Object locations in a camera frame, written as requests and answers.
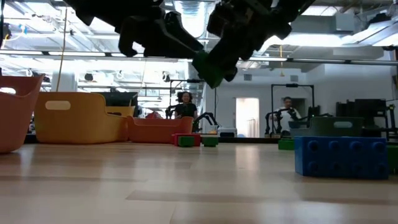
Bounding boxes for person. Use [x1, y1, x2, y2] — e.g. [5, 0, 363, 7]
[273, 96, 302, 138]
[174, 91, 199, 121]

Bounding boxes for white pillar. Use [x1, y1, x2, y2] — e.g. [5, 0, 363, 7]
[51, 60, 78, 93]

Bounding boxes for black table edge rail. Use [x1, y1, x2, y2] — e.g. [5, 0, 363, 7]
[23, 133, 398, 152]

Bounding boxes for yellow hanging cable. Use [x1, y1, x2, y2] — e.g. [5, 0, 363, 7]
[55, 6, 68, 93]

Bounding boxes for yellow plastic bin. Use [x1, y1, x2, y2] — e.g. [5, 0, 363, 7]
[104, 105, 137, 118]
[33, 91, 129, 144]

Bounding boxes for white box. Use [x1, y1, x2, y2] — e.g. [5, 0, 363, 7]
[218, 126, 238, 138]

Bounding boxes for orange plastic bin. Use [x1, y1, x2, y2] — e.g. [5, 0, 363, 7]
[126, 115, 195, 144]

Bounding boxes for red block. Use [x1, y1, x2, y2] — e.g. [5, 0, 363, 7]
[172, 133, 202, 147]

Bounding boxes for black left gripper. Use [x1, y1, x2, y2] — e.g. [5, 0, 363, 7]
[93, 0, 205, 60]

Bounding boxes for green plastic building brick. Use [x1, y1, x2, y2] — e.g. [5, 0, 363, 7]
[277, 138, 295, 151]
[192, 50, 225, 90]
[201, 136, 220, 148]
[177, 136, 196, 148]
[387, 145, 398, 175]

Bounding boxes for long ceiling light strip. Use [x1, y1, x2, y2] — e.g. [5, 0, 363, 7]
[0, 49, 398, 67]

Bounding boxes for salmon plastic bin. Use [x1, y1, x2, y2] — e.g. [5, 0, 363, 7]
[0, 73, 45, 154]

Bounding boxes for grey-green plastic bin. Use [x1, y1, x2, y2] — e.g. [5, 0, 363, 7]
[289, 116, 364, 139]

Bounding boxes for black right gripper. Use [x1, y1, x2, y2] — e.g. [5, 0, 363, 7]
[206, 0, 294, 83]

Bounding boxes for silver ventilation duct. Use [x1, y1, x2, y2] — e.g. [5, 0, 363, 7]
[173, 0, 208, 82]

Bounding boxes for black equipment rack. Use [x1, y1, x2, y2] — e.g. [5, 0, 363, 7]
[335, 98, 398, 141]

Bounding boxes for blue plastic building brick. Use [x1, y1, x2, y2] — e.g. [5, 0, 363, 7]
[294, 136, 389, 180]

